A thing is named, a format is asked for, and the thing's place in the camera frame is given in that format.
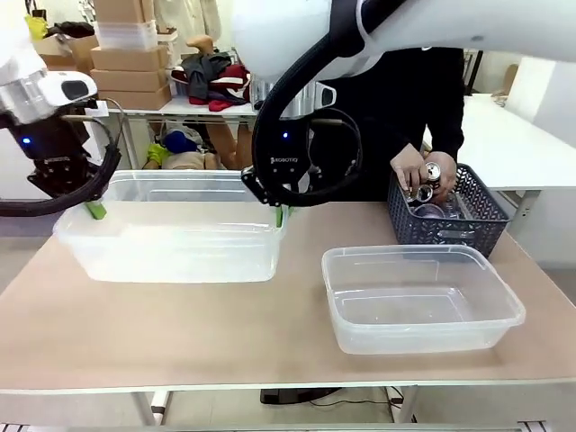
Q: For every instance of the white side table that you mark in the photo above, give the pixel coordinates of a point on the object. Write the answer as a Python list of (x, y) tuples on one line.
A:
[(508, 144)]

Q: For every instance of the pile of dark red clothes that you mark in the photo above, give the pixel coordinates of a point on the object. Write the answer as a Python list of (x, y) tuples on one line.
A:
[(216, 83)]

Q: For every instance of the white table with clothes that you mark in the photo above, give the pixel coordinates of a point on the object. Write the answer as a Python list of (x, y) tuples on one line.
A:
[(180, 110)]

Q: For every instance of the wooden mannequin part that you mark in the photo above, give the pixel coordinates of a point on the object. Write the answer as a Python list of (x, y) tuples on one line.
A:
[(203, 42)]

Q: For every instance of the left arm white wrist camera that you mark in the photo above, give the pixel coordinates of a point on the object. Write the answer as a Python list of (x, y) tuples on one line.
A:
[(74, 89)]

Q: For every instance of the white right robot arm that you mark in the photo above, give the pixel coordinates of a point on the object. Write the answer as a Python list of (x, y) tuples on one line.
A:
[(270, 36)]

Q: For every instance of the person's right hand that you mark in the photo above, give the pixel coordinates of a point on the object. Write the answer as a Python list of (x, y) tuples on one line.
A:
[(405, 166)]

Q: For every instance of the black chair frame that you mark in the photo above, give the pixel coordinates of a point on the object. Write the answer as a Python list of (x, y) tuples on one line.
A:
[(472, 72)]

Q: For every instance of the arm white wrist camera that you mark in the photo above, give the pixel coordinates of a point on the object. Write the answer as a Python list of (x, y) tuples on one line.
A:
[(326, 96), (74, 89)]

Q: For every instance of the right arm white wrist camera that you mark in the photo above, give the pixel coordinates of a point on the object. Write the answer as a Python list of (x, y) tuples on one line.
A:
[(326, 96)]

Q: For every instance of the dark blue woven plastic basket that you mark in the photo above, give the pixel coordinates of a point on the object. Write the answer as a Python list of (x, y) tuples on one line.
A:
[(450, 238)]

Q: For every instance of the small cardboard box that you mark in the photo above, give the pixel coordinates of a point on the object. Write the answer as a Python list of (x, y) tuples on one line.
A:
[(126, 9)]

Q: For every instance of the flat cardboard box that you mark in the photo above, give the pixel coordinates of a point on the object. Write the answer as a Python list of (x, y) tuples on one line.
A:
[(135, 99), (128, 58), (128, 80)]

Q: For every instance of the person's right forearm black sleeve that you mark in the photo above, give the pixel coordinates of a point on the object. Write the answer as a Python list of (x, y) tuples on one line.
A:
[(405, 135)]

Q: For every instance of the blue cap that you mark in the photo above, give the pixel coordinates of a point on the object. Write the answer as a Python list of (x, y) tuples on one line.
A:
[(177, 140)]

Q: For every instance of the person's left hand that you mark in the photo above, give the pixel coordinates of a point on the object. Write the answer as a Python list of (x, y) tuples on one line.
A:
[(449, 173)]

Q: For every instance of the yellow green cloth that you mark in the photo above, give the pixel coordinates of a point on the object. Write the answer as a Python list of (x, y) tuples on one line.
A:
[(156, 154)]

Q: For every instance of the white table leg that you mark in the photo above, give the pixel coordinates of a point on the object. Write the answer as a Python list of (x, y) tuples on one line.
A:
[(148, 407), (405, 404)]

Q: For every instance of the brown cardboard cutout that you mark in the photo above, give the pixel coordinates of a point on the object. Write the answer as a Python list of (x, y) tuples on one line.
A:
[(510, 83)]

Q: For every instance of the small clear plastic bin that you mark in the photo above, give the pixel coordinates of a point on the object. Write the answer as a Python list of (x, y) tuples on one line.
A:
[(405, 333)]

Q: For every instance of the crushed clear plastic bottle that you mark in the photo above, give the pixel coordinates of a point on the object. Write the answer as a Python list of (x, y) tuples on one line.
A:
[(455, 206)]

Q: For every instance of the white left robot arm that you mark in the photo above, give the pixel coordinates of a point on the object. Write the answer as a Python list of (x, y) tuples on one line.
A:
[(18, 58)]

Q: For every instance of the silver top drink can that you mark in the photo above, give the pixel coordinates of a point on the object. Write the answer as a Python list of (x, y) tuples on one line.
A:
[(433, 172), (424, 193)]

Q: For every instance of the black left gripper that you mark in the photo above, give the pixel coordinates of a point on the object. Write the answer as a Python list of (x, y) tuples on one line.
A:
[(49, 144)]

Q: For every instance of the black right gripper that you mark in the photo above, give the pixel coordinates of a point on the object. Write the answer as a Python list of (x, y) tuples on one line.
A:
[(290, 148)]

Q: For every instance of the hanging white coat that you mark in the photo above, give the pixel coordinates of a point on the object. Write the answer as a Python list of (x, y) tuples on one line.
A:
[(198, 18)]

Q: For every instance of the stack of translucent plastic tubs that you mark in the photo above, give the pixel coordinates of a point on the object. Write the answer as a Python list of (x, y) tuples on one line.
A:
[(128, 35)]

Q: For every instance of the person's black sweater torso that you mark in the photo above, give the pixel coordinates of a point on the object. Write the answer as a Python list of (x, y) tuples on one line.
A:
[(387, 112)]

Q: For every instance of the black floor base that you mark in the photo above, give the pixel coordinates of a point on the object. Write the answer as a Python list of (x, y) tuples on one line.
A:
[(297, 396)]

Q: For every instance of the large clear plastic bin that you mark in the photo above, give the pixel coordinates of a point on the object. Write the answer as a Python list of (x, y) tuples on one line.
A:
[(180, 252)]

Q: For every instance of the clear bottle with pink label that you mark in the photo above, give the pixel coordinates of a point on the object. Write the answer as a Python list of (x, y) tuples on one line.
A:
[(428, 211)]

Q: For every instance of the person's left forearm black sleeve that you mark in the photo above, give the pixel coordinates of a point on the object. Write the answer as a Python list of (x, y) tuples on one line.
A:
[(450, 117)]

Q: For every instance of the yellow bag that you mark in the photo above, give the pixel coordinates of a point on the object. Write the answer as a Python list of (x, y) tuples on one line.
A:
[(35, 27)]

